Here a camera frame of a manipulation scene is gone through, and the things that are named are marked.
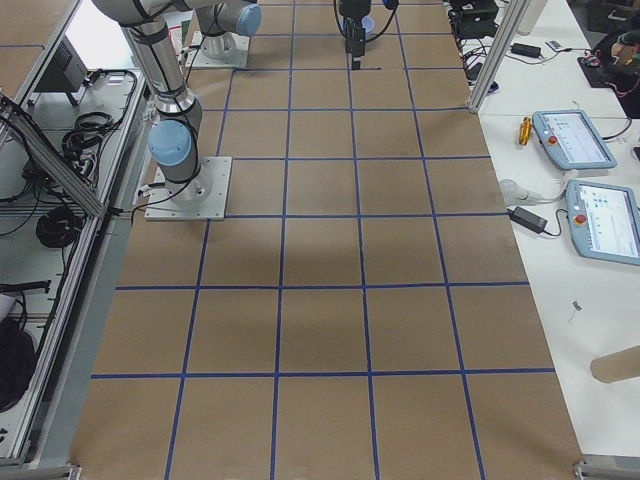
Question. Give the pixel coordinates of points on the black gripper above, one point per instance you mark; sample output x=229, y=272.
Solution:
x=351, y=12

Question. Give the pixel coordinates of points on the blue bowl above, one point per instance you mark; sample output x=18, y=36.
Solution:
x=368, y=24

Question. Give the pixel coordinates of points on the yellow tool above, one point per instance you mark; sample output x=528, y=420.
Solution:
x=524, y=133

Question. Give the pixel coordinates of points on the white light bulb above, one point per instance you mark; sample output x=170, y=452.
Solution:
x=514, y=194

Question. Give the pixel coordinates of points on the far teach pendant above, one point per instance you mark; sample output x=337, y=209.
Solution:
x=571, y=141

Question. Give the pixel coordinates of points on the teach pendant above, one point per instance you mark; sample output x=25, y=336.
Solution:
x=603, y=221
x=571, y=141

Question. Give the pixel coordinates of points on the black laptop charger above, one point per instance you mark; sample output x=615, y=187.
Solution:
x=527, y=219

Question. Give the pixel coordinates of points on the near teach pendant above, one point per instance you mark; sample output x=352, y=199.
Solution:
x=603, y=221

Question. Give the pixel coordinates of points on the cardboard tube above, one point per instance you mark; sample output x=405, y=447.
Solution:
x=617, y=366

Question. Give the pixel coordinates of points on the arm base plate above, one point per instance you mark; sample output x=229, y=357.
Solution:
x=204, y=198
x=227, y=51

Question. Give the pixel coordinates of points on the aluminium frame post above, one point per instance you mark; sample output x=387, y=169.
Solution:
x=511, y=20

